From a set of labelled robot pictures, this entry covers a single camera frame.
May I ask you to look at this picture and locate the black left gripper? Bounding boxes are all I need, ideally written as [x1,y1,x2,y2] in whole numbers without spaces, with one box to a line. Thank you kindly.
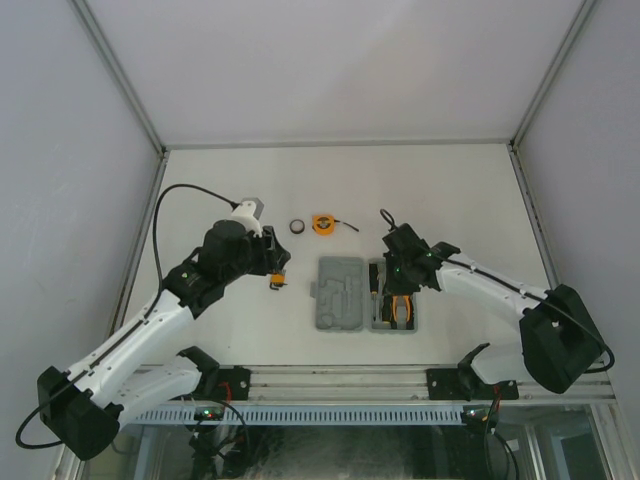
[221,226,289,285]

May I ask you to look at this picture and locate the flathead screwdriver black yellow handle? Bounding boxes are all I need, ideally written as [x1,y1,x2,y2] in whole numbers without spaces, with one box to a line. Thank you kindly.
[368,263,379,300]

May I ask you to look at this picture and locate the phillips screwdriver black yellow handle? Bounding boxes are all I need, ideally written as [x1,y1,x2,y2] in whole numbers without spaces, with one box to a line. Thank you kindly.
[377,264,386,324]

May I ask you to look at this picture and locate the orange black handled pliers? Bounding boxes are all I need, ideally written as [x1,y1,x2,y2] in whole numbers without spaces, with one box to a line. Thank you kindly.
[391,295,414,330]

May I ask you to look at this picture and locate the grey plastic tool case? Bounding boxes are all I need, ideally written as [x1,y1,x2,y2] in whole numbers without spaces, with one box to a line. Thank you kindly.
[311,256,418,334]

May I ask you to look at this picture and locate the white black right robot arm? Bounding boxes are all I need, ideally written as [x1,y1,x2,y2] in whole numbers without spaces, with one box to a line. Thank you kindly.
[383,223,607,399]

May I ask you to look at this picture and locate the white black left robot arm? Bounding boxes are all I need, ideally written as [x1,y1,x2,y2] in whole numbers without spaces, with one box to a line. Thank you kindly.
[37,220,291,461]

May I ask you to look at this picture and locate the hex key set orange holder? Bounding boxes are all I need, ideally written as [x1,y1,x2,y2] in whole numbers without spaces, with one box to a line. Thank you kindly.
[269,272,287,291]

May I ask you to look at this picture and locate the black electrical tape roll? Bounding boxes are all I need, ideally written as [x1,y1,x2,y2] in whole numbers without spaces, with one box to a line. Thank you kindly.
[289,218,306,235]

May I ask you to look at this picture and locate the orange tape measure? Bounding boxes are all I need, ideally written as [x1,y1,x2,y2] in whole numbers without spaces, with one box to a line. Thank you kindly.
[312,214,359,236]

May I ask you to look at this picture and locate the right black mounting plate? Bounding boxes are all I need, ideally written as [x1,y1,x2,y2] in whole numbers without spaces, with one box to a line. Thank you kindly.
[426,367,480,401]

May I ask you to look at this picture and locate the black mounting plate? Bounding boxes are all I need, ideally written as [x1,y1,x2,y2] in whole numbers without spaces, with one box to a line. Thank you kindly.
[201,366,251,403]
[426,367,480,401]

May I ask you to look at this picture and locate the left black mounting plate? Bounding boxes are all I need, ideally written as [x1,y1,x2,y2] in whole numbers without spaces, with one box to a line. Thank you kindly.
[201,366,251,403]

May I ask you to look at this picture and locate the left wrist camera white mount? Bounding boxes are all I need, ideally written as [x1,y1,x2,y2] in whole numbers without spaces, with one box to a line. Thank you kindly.
[230,197,264,237]

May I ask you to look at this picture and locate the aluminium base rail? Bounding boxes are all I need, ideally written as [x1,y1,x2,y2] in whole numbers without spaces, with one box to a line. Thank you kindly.
[241,365,615,405]

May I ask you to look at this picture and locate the blue slotted cable duct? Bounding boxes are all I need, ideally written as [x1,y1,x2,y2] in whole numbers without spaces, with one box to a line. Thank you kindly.
[133,403,464,426]

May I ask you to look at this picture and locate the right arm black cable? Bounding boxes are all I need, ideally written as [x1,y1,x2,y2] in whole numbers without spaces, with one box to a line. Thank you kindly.
[379,208,616,374]

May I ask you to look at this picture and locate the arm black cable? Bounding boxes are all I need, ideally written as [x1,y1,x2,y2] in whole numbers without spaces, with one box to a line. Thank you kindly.
[379,208,616,374]
[14,183,239,448]

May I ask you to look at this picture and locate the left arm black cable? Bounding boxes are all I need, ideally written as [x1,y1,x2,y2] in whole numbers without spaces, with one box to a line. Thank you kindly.
[14,183,239,448]

